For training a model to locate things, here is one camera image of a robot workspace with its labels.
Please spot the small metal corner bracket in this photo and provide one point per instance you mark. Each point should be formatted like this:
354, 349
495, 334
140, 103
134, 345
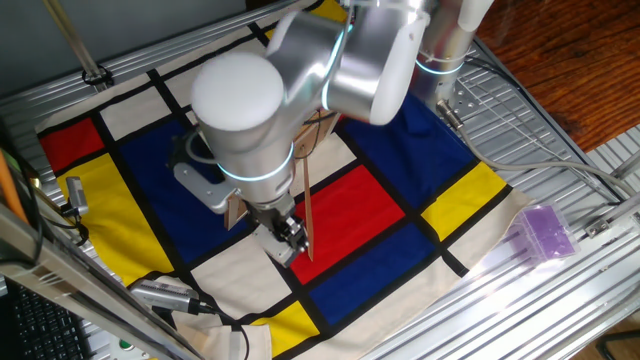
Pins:
598, 226

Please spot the black pole clamp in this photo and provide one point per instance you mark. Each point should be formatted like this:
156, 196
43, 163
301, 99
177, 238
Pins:
96, 76

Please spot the grey depth camera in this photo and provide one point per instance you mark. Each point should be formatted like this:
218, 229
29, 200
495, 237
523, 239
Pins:
76, 195

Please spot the grey green button box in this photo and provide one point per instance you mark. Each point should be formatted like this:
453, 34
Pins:
125, 347

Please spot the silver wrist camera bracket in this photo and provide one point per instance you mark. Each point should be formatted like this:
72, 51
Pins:
205, 189

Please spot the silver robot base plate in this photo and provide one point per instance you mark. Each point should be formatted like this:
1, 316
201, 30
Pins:
465, 100

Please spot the colour block tablecloth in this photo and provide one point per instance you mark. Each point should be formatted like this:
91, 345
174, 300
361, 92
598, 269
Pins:
350, 215

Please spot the aluminium frame beam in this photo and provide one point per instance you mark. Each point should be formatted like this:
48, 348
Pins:
75, 280

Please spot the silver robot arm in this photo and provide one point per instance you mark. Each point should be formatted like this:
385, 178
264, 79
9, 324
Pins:
240, 100

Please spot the purple plastic box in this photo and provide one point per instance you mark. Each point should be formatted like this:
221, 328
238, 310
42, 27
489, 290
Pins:
547, 232

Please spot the silver depth camera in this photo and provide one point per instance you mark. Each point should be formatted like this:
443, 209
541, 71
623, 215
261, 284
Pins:
162, 296

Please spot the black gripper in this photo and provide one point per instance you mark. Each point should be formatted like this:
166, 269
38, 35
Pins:
286, 226

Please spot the black keyboard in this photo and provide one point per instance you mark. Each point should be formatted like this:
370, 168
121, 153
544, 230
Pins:
45, 325

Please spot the metal pole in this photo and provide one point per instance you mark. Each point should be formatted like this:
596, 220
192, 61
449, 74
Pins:
70, 32

